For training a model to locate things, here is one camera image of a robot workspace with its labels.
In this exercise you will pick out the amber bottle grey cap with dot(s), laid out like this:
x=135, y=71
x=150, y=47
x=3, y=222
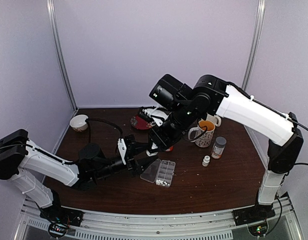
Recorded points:
x=218, y=147

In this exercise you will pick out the yellow inside patterned mug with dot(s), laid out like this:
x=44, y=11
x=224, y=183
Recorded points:
x=202, y=134

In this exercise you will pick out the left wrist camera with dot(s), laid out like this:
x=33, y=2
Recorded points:
x=126, y=147

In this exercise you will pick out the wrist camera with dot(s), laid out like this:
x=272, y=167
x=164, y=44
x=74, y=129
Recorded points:
x=126, y=147
x=153, y=114

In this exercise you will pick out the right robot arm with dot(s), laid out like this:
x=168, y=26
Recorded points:
x=211, y=96

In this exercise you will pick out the aluminium front rail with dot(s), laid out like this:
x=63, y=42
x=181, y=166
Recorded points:
x=219, y=225

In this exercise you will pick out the right aluminium frame post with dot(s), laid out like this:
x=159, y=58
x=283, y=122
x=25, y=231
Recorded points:
x=258, y=27

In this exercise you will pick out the left circuit board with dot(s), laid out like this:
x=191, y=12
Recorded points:
x=57, y=230

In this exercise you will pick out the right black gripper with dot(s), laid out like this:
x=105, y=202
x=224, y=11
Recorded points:
x=161, y=140

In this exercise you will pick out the white rice bowl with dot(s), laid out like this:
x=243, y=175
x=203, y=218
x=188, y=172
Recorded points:
x=78, y=123

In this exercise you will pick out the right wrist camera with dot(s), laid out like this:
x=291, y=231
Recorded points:
x=153, y=114

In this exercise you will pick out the aluminium frame post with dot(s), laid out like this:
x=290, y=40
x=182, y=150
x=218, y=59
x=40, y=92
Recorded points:
x=258, y=27
x=59, y=53

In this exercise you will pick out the clear pill organizer box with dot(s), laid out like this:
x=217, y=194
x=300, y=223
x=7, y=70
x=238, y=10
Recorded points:
x=159, y=169

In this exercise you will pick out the white pills in organizer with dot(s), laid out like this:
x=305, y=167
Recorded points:
x=161, y=182

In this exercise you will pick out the right circuit board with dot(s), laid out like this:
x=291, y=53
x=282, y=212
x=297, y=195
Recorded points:
x=258, y=230

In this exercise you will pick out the left aluminium frame post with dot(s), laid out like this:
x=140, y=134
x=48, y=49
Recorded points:
x=59, y=53

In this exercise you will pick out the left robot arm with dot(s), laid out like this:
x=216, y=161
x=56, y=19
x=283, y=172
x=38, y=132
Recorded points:
x=19, y=155

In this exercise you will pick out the red patterned plate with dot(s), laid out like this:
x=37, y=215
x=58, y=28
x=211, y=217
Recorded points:
x=140, y=124

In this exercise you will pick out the cream ribbed mug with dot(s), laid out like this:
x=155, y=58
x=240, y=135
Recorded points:
x=215, y=119

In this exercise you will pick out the circuit board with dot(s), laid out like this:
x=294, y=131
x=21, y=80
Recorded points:
x=258, y=230
x=57, y=230

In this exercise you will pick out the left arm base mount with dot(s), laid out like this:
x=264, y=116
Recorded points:
x=66, y=216

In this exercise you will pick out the orange pill bottle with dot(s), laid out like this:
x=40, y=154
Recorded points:
x=169, y=149

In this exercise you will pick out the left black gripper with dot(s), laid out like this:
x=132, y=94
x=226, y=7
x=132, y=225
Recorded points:
x=139, y=167

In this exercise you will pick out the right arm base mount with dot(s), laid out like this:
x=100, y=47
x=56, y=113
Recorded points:
x=253, y=214

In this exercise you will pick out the small white pill bottle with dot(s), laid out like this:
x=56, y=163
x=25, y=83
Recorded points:
x=206, y=161
x=153, y=151

